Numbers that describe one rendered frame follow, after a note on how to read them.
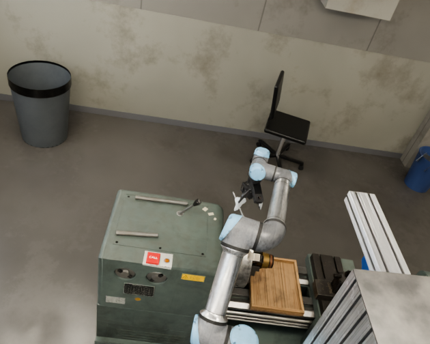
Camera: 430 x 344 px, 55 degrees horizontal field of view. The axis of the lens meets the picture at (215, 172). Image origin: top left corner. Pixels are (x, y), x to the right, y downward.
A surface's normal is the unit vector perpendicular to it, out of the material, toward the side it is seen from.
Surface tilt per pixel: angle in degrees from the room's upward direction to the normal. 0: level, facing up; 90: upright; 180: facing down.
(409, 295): 0
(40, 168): 0
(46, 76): 86
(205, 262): 0
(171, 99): 90
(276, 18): 90
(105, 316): 90
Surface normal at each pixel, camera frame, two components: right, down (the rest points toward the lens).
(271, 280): 0.19, -0.75
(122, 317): -0.02, 0.65
